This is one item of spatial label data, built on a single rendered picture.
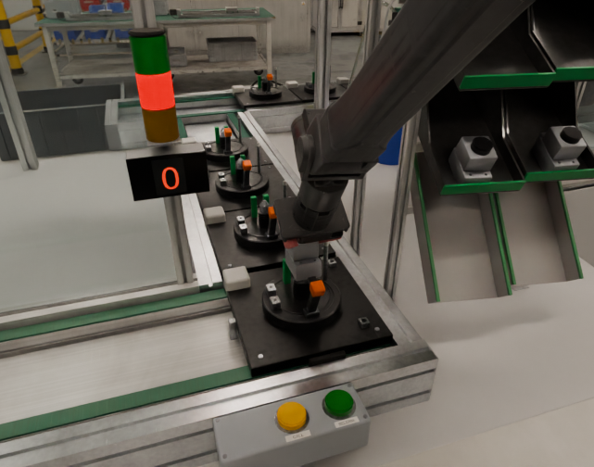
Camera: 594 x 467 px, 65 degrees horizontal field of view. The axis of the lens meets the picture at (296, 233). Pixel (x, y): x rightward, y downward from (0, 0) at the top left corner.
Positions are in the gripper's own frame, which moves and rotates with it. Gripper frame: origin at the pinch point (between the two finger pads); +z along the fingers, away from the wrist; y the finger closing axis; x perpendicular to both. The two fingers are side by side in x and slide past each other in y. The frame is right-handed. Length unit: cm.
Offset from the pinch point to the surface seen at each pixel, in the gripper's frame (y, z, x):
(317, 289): 0.2, -1.5, 9.1
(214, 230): 11.1, 27.5, -18.0
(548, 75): -31.9, -26.8, -6.4
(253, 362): 11.2, 5.4, 16.4
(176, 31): -29, 457, -577
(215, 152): 5, 48, -54
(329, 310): -3.3, 6.9, 10.6
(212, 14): -57, 298, -417
